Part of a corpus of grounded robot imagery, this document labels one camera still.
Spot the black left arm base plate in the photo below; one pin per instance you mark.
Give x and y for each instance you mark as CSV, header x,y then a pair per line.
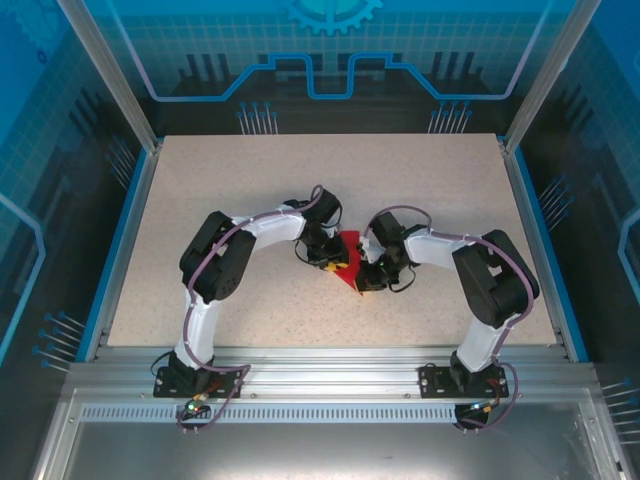
x,y
167,382

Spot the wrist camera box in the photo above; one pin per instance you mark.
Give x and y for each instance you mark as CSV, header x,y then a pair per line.
x,y
369,250
331,231

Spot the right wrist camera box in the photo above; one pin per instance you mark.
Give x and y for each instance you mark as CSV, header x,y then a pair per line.
x,y
369,250

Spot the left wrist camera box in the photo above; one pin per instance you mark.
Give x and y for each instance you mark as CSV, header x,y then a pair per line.
x,y
331,231

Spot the aluminium table side rail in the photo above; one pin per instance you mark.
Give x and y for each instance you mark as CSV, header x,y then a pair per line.
x,y
142,200
522,200

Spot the wide aluminium mounting rail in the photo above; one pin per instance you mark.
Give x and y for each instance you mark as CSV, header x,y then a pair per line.
x,y
325,370

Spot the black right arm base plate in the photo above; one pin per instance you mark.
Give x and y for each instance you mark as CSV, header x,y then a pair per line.
x,y
435,382

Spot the steel sheet panel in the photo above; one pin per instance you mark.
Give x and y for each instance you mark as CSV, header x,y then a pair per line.
x,y
325,450

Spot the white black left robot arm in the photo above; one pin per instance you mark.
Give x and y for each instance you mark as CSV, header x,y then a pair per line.
x,y
215,260

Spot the aluminium frame post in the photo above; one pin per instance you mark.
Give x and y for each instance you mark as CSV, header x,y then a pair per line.
x,y
115,85
545,75

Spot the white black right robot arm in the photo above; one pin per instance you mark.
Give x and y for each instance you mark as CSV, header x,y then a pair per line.
x,y
495,280

